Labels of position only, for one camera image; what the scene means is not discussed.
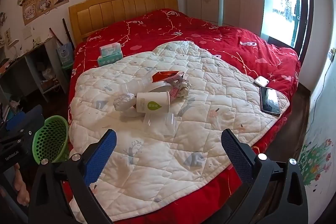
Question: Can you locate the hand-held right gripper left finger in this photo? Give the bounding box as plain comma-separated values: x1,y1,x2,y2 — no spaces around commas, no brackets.
28,129,117,224

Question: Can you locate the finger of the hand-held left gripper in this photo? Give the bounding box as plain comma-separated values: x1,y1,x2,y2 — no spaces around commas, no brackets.
7,105,44,132

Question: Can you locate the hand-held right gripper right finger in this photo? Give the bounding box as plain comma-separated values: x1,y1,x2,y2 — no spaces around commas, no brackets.
221,129,309,224

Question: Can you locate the green plastic mesh basket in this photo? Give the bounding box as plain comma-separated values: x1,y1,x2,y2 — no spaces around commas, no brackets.
32,115,69,165

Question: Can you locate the clear plastic cup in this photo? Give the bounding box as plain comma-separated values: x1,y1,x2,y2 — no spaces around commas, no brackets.
143,112,176,135

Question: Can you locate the white paper cup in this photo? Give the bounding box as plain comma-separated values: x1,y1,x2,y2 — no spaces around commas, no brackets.
136,91,171,114

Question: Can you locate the pink snack wrapper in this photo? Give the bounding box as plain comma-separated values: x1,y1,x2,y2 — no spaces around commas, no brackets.
168,76,190,98

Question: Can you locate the red snack wrapper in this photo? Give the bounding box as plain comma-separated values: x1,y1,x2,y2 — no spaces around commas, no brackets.
152,70,184,83

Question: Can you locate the person's left hand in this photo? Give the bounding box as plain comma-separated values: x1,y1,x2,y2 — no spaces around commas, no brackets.
14,163,31,207

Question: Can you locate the white quilted mat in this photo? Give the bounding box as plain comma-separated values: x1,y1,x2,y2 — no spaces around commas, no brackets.
69,41,290,222

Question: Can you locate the black smartphone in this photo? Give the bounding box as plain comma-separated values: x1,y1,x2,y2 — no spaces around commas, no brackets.
259,87,281,116

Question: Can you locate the white desk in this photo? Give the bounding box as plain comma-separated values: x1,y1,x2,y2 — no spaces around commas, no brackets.
0,36,67,109

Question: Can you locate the small white box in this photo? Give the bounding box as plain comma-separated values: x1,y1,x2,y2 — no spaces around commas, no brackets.
253,76,269,87

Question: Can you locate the blue box on stool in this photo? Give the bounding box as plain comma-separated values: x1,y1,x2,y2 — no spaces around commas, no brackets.
56,43,73,65

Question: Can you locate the red stick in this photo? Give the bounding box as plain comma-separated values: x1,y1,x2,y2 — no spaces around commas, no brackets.
49,28,63,45

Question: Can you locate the teal tissue pack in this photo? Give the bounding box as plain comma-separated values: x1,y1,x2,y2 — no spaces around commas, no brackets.
97,52,124,67

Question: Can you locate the dark stick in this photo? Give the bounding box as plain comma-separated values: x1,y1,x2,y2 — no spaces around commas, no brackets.
62,18,76,48

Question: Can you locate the white tissue pack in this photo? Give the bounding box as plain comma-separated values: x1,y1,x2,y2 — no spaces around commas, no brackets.
99,43,124,56

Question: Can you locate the red patterned blanket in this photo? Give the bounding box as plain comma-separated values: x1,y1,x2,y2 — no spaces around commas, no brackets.
68,8,302,224

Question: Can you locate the wooden headboard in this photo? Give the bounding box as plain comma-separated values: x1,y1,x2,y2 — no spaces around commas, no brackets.
69,0,179,46

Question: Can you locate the glass balcony door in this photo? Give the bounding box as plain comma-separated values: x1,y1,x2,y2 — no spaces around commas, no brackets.
260,0,314,62

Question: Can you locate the flower wall sticker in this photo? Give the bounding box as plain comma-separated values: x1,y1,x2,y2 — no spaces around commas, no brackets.
299,138,333,186

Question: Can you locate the thin wall cable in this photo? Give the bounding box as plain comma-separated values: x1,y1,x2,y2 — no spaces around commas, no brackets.
310,56,334,135

